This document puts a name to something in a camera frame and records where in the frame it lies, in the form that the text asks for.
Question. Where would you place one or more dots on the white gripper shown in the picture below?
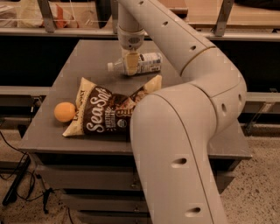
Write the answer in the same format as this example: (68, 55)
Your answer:
(130, 39)

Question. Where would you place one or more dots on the clear plastic water bottle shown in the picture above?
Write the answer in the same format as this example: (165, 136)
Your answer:
(147, 63)

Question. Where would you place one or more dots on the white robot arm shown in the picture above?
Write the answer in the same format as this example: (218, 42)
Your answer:
(170, 129)

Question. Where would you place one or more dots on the brown sea salt chip bag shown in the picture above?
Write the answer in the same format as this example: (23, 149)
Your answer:
(101, 111)

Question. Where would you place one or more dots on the orange fruit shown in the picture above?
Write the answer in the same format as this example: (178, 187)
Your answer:
(64, 112)

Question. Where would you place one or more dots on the orange white bag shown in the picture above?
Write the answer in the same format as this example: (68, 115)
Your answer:
(38, 13)

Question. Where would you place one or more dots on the grey drawer cabinet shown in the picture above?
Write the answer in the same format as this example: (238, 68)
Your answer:
(97, 173)

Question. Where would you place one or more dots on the metal shelf rail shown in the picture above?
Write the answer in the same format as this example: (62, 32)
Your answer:
(105, 34)

